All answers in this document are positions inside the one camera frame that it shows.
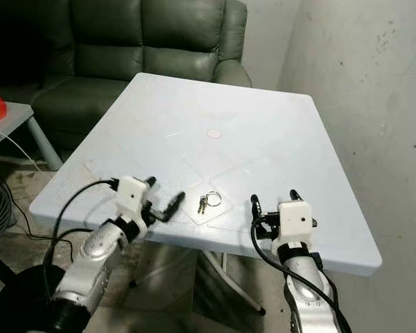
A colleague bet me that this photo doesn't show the small keys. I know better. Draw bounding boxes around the small keys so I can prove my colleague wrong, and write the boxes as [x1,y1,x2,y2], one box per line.
[198,191,223,213]

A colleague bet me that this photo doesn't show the white metal table leg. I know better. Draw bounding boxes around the white metal table leg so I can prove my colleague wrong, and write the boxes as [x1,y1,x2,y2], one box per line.
[198,251,266,316]
[130,259,165,287]

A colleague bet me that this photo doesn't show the dark green leather sofa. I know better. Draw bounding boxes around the dark green leather sofa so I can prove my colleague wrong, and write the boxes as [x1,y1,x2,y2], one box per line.
[0,0,252,151]

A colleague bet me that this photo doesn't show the grey side table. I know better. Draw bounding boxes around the grey side table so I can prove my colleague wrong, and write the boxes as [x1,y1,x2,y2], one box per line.
[0,102,63,171]

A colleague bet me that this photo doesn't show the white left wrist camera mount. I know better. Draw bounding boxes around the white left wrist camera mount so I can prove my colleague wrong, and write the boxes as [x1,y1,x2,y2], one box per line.
[116,176,152,221]

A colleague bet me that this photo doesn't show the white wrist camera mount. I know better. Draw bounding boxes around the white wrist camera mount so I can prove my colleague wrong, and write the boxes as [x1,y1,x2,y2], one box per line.
[276,200,315,244]
[116,176,152,221]

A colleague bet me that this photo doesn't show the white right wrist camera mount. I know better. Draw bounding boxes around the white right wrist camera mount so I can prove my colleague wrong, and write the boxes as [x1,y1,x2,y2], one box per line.
[276,200,315,244]

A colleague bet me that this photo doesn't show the black fan power cable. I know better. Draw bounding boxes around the black fan power cable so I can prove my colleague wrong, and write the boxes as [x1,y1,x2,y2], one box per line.
[10,187,60,241]

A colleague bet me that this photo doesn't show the thin white cable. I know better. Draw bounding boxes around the thin white cable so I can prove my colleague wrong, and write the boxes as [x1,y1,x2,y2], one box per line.
[3,130,44,171]

